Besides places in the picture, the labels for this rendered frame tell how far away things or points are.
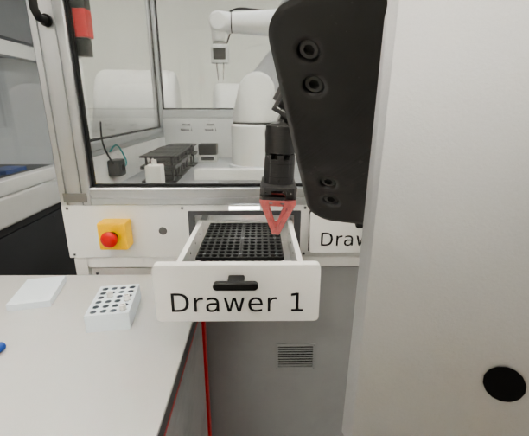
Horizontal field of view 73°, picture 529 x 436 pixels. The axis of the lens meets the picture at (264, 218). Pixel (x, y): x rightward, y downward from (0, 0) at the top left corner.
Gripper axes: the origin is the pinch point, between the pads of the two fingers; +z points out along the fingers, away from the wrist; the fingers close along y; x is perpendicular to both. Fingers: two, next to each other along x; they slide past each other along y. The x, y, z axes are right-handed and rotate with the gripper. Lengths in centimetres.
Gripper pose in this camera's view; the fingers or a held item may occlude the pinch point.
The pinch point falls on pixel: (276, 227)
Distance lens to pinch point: 70.3
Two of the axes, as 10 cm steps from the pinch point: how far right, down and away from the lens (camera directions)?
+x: 10.0, 0.5, 0.0
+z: -0.5, 9.5, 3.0
